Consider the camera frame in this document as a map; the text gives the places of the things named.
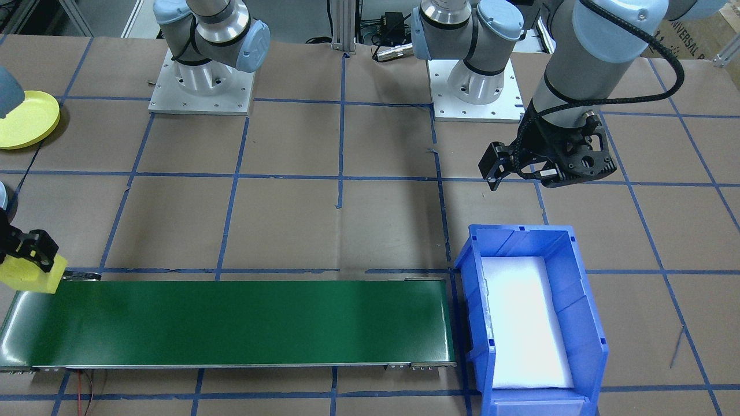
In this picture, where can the yellow foam block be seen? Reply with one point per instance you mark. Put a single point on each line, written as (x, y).
(34, 282)

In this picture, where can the yellow plate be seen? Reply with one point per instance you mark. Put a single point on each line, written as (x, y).
(32, 121)

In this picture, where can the silver cylindrical connector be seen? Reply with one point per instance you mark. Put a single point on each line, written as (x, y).
(396, 53)

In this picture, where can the white foam pad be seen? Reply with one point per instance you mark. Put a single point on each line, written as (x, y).
(520, 335)

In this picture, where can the small black power adapter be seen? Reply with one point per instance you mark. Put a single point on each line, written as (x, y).
(393, 22)

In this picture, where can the green conveyor belt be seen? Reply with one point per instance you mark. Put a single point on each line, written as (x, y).
(231, 323)

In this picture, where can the brown cardboard box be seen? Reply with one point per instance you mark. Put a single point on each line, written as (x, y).
(711, 34)

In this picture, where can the blue plastic storage bin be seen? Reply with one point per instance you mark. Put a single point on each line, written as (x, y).
(589, 358)

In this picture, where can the aluminium profile bar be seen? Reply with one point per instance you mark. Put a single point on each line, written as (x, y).
(728, 55)

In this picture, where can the aluminium post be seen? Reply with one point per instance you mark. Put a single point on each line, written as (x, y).
(342, 26)

